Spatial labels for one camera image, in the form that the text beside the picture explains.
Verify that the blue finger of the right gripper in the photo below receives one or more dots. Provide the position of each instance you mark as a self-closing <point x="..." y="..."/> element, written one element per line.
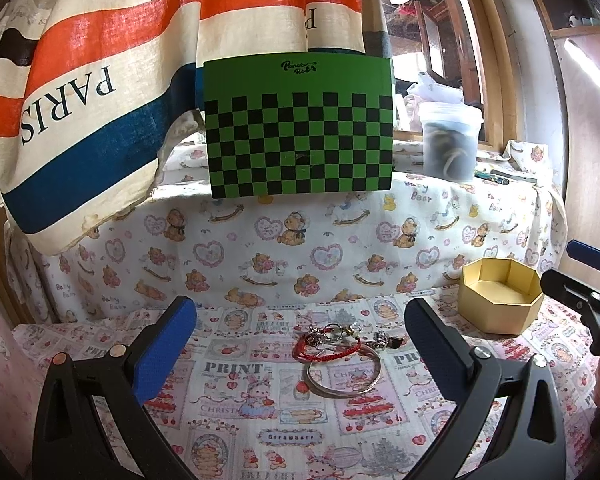
<point x="574" y="294"/>
<point x="584" y="253"/>

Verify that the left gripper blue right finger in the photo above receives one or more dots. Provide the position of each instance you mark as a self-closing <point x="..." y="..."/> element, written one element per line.
<point x="529" y="439"/>

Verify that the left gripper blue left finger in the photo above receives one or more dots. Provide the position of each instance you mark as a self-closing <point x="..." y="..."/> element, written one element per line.
<point x="69" y="440"/>

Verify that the gold octagonal box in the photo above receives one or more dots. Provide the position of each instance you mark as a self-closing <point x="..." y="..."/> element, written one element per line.
<point x="499" y="296"/>

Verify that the flat grey box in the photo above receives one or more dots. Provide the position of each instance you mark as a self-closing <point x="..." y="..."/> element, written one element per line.
<point x="514" y="175"/>

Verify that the strawberry print cloth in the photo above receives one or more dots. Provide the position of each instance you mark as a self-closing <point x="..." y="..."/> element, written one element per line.
<point x="236" y="406"/>

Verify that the clear plastic tub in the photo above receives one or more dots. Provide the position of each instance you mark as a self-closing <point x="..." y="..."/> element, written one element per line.
<point x="450" y="134"/>

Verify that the teddy bear print cloth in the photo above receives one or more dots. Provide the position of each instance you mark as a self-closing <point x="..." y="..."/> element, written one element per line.
<point x="291" y="249"/>

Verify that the green black checkerboard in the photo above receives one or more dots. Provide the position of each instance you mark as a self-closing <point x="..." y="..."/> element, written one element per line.
<point x="298" y="123"/>

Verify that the striped Paris fabric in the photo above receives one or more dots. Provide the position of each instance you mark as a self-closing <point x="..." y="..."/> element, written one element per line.
<point x="90" y="91"/>

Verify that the wooden window frame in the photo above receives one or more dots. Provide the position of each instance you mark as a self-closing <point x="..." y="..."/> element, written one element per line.
<point x="460" y="44"/>

